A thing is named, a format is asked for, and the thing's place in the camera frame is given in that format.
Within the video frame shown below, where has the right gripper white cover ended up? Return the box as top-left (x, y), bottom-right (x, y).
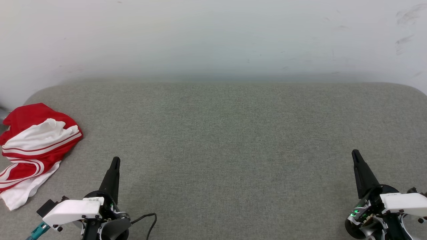
top-left (345, 149), bottom-right (427, 240)

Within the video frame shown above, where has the left teal cable connector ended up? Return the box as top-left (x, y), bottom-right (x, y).
top-left (26, 221), bottom-right (50, 240)

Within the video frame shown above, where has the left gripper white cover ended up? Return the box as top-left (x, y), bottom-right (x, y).
top-left (42, 156), bottom-right (131, 240)

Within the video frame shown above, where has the thin black cable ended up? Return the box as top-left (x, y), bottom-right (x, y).
top-left (130, 213), bottom-right (157, 240)

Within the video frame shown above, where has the red and white jersey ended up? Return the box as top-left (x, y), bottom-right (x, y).
top-left (0, 103), bottom-right (83, 211)

